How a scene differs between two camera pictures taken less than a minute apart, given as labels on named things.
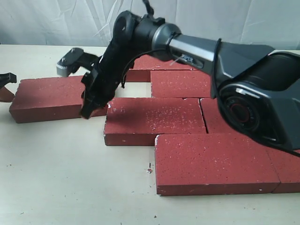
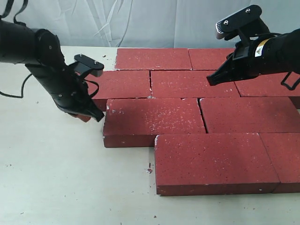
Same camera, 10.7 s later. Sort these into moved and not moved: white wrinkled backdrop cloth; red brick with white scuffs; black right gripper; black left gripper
Moved: black right gripper; black left gripper
Not moved: white wrinkled backdrop cloth; red brick with white scuffs
